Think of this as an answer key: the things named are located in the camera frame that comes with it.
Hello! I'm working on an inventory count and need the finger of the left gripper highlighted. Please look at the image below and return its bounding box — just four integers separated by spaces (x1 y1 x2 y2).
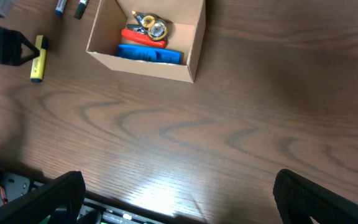
19 32 40 65

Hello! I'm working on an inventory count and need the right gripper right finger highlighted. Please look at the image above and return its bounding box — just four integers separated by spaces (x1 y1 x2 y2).
273 169 358 224

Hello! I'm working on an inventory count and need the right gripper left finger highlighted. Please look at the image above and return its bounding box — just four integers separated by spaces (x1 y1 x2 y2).
0 171 86 224

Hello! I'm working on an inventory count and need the yellow highlighter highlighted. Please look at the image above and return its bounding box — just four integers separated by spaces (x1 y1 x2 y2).
30 35 49 83

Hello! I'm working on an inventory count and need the blue whiteboard marker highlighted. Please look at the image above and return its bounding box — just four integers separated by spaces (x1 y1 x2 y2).
55 0 67 17

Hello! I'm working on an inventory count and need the black whiteboard marker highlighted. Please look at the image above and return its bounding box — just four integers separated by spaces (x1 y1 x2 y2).
74 0 89 19

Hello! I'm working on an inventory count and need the blue plastic whiteboard eraser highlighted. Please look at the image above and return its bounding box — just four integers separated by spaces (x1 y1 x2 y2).
116 44 182 65

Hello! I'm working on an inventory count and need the correction tape dispenser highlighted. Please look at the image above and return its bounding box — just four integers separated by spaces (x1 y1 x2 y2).
132 11 168 40

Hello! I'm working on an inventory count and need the cardboard box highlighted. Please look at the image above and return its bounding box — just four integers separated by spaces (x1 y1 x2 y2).
86 0 206 83

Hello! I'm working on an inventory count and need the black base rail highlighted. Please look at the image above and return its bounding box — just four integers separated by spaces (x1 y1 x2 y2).
0 168 176 224

